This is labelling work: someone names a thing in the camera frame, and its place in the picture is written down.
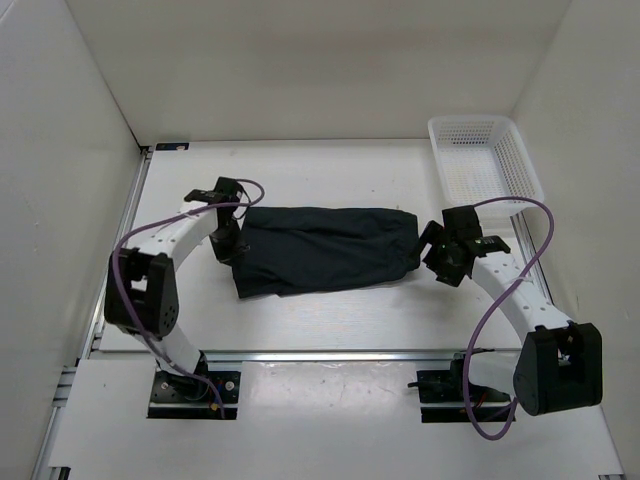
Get front aluminium rail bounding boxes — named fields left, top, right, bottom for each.
left=84, top=349, right=526, bottom=366

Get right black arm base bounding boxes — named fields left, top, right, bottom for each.
left=407, top=351, right=512, bottom=424

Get left aluminium frame rail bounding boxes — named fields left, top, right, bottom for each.
left=29, top=144, right=154, bottom=480

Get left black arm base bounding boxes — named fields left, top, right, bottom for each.
left=147, top=369, right=241, bottom=420

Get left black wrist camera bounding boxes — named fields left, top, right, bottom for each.
left=184, top=177, right=245, bottom=205

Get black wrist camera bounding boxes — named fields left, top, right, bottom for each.
left=184, top=177, right=245, bottom=205
left=442, top=205, right=483, bottom=242

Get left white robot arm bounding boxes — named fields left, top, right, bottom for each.
left=104, top=196, right=252, bottom=400

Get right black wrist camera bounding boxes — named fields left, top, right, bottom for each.
left=442, top=205, right=483, bottom=242

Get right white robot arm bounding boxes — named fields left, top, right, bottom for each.
left=416, top=221, right=603, bottom=416

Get dark navy sport shorts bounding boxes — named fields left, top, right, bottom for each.
left=232, top=207, right=419, bottom=299

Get small dark label sticker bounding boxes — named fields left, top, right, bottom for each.
left=155, top=142, right=190, bottom=151

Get white perforated plastic basket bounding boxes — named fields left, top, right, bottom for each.
left=428, top=114, right=544, bottom=227

